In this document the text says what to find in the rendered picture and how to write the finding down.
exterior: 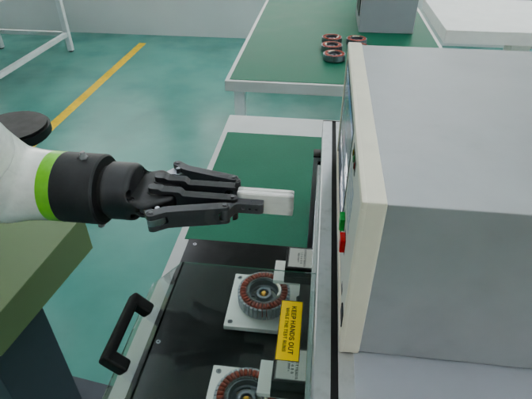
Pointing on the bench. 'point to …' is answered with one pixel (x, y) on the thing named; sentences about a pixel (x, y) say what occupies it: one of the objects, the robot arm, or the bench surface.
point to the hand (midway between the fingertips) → (265, 201)
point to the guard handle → (117, 363)
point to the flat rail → (316, 219)
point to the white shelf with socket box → (482, 22)
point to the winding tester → (438, 205)
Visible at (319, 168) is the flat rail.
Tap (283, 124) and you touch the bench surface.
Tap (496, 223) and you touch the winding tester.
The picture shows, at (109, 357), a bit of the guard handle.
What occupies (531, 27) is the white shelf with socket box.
